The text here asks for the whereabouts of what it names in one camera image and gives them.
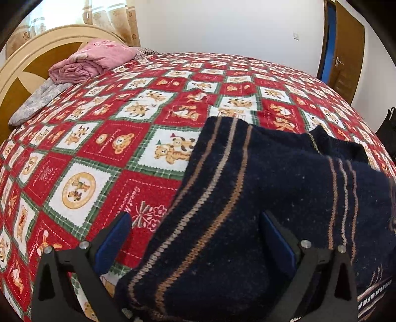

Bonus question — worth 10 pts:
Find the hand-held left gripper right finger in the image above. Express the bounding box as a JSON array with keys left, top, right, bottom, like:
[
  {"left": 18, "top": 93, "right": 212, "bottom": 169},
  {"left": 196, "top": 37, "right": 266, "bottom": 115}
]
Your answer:
[{"left": 261, "top": 211, "right": 359, "bottom": 322}]

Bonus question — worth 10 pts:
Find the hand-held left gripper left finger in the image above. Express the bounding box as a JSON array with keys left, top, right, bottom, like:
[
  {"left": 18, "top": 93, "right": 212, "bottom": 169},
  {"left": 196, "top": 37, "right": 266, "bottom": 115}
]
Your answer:
[{"left": 31, "top": 212, "right": 133, "bottom": 322}]

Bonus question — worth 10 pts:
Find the navy striped knit sweater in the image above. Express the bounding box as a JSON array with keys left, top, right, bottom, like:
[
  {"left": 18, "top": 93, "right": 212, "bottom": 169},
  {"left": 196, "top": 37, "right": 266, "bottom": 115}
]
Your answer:
[{"left": 115, "top": 116, "right": 396, "bottom": 322}]

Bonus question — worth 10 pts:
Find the red bear print bedspread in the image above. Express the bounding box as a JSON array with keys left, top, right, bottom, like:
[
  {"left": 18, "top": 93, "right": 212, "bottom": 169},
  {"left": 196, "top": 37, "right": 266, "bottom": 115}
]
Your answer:
[{"left": 0, "top": 52, "right": 396, "bottom": 322}]

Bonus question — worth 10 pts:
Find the black bag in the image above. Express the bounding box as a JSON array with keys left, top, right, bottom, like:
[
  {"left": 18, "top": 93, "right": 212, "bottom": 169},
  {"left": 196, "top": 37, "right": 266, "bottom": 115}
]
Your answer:
[{"left": 375, "top": 107, "right": 396, "bottom": 162}]

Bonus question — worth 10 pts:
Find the grey patterned pillow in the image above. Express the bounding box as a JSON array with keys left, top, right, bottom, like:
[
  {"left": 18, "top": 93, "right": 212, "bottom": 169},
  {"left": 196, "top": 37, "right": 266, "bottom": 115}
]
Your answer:
[{"left": 8, "top": 77, "right": 72, "bottom": 126}]

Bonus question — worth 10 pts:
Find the pink folded blanket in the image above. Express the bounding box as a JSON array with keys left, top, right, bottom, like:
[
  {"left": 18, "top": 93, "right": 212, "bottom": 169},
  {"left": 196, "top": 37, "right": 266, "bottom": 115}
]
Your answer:
[{"left": 49, "top": 39, "right": 137, "bottom": 84}]

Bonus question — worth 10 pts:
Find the cream wooden headboard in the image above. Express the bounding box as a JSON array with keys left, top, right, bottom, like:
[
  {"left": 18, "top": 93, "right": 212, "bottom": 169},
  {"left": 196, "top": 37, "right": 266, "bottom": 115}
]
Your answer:
[{"left": 0, "top": 24, "right": 126, "bottom": 146}]

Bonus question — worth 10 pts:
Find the brown wooden door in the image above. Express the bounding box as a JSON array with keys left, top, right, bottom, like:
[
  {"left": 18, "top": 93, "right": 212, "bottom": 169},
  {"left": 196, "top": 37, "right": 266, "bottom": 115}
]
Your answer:
[{"left": 317, "top": 0, "right": 366, "bottom": 103}]

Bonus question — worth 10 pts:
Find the beige patterned curtain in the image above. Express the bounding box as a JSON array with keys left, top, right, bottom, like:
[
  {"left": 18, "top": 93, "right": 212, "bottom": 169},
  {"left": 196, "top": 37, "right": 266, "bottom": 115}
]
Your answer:
[{"left": 6, "top": 0, "right": 141, "bottom": 48}]

